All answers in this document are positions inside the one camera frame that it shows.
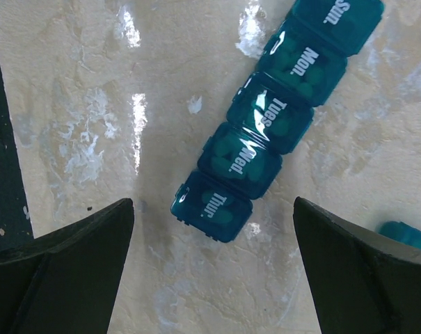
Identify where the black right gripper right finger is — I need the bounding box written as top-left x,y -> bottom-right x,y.
293,197 -> 421,333

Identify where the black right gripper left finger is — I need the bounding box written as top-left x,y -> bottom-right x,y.
0,198 -> 134,333

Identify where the teal two-day pill organizer piece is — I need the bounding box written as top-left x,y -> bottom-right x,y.
377,221 -> 421,249

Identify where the teal five-day pill organizer strip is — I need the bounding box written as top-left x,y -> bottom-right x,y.
170,1 -> 384,243

